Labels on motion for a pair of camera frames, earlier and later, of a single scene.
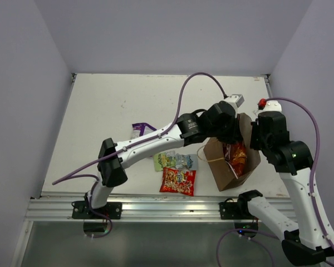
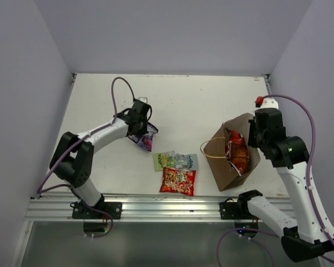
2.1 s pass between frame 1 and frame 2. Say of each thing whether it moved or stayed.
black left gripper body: moved
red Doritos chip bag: stayed
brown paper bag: stayed
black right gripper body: stayed
